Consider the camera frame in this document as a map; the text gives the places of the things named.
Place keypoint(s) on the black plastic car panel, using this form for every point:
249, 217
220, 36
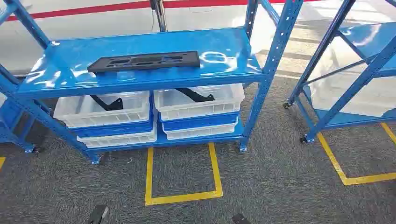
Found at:
145, 61

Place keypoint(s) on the white car with red stripe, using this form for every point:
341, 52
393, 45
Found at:
92, 24

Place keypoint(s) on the blue metal shelf rack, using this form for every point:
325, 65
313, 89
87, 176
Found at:
139, 43
12, 117
371, 34

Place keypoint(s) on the steel stanchion pole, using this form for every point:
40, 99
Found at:
160, 15

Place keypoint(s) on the white plastic crate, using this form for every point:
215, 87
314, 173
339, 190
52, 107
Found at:
201, 132
198, 108
123, 139
92, 115
355, 92

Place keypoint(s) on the black metal bracket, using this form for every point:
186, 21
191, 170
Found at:
198, 96
108, 106

